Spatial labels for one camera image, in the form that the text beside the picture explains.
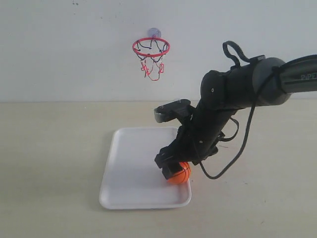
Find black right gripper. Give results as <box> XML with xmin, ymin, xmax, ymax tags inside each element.
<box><xmin>155</xmin><ymin>123</ymin><xmax>224</xmax><ymax>179</ymax></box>

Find small orange basketball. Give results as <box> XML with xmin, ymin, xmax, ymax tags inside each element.
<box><xmin>167</xmin><ymin>162</ymin><xmax>191</xmax><ymax>185</ymax></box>

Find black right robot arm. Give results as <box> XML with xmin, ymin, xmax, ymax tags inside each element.
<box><xmin>154</xmin><ymin>55</ymin><xmax>317</xmax><ymax>179</ymax></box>

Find red mini basketball hoop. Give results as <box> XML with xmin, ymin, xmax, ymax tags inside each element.
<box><xmin>132</xmin><ymin>27</ymin><xmax>171</xmax><ymax>82</ymax></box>

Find white plastic tray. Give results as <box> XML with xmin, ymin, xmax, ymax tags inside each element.
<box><xmin>99</xmin><ymin>126</ymin><xmax>192</xmax><ymax>210</ymax></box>

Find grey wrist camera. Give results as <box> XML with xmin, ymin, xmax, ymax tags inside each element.
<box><xmin>154</xmin><ymin>99</ymin><xmax>191</xmax><ymax>123</ymax></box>

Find black cable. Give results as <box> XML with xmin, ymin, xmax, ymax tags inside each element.
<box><xmin>195</xmin><ymin>41</ymin><xmax>280</xmax><ymax>180</ymax></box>

